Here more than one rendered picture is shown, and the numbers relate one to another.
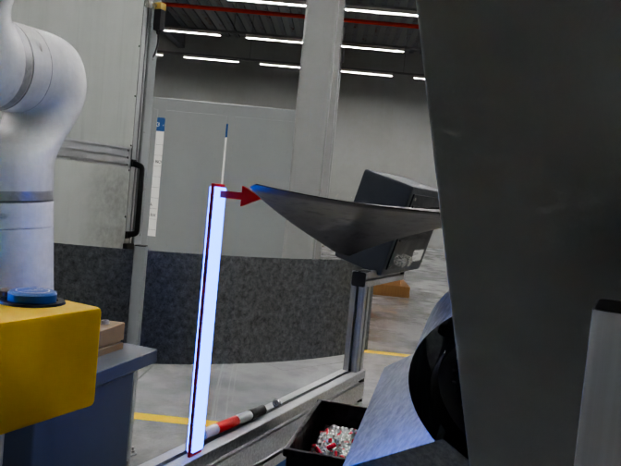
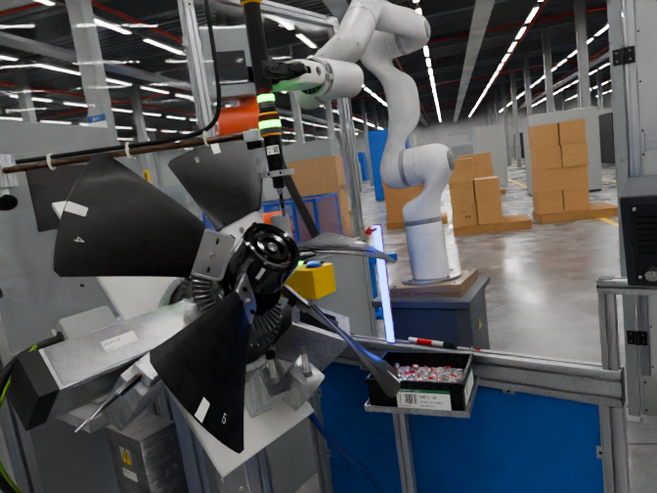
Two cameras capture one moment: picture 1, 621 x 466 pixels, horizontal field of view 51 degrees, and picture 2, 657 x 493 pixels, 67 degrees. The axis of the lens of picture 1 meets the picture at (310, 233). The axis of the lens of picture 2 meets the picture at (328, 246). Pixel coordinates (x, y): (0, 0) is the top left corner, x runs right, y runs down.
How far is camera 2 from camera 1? 1.54 m
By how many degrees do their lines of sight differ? 102
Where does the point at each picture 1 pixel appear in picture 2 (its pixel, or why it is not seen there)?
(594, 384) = not seen: hidden behind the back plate
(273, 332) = not seen: outside the picture
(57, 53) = (417, 157)
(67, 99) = (426, 176)
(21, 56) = (396, 167)
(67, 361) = (304, 284)
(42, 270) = (420, 254)
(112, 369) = (426, 302)
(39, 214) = (415, 230)
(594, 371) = not seen: hidden behind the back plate
